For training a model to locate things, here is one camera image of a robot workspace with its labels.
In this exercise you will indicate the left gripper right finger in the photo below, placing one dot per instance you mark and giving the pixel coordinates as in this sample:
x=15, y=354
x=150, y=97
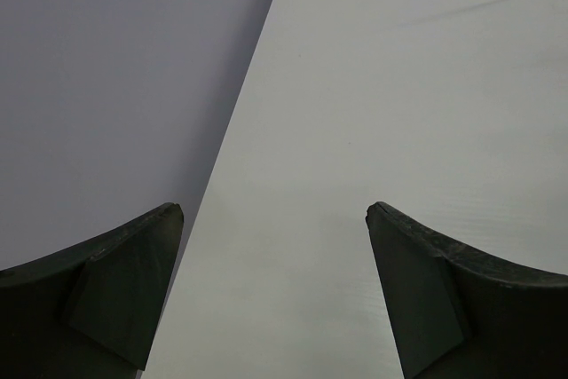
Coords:
x=458, y=312

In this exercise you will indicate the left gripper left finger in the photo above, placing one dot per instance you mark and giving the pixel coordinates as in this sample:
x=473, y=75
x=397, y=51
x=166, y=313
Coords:
x=91, y=310

